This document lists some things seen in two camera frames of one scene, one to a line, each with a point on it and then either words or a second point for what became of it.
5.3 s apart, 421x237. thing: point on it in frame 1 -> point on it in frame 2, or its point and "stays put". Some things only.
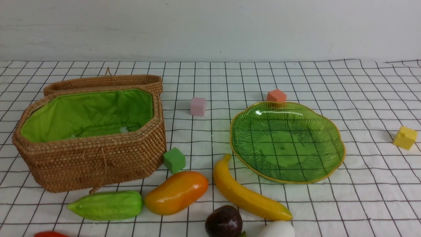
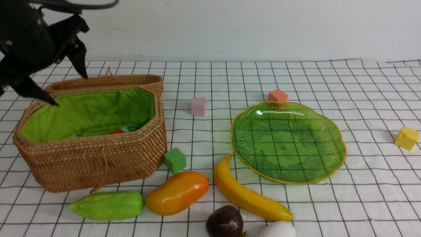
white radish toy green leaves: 278,228 stays put
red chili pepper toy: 49,234 -> 115,131
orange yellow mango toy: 178,191 stays put
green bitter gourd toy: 108,205 stays put
